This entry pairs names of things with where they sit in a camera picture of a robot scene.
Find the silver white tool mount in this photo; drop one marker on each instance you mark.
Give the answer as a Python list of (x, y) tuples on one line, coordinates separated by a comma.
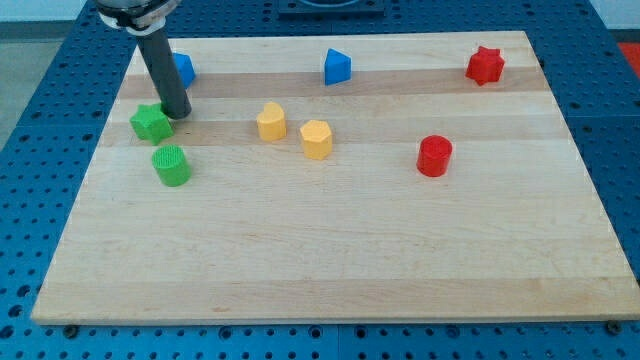
[(138, 17)]

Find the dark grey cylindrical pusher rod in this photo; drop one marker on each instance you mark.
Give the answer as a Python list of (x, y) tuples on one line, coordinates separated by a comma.
[(159, 60)]

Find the green star block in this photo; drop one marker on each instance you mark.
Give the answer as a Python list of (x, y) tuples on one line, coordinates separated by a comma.
[(150, 123)]

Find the red star block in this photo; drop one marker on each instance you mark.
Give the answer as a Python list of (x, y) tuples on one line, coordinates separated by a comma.
[(485, 66)]

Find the blue cube block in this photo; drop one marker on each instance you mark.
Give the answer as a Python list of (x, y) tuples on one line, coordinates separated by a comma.
[(185, 68)]

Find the green cylinder block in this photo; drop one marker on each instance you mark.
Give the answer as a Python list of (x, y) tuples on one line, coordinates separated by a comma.
[(171, 165)]

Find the yellow heart block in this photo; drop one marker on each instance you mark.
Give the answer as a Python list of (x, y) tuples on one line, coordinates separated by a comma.
[(271, 122)]

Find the yellow hexagon block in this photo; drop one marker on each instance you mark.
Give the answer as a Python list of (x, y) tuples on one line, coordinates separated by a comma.
[(317, 139)]

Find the light wooden board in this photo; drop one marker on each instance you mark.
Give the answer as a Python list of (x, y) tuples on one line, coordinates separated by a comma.
[(513, 231)]

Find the red cylinder block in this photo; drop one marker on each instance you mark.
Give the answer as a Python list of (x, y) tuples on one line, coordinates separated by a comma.
[(434, 155)]

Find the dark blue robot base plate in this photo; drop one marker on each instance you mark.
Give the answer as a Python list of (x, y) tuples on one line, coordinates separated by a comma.
[(320, 9)]

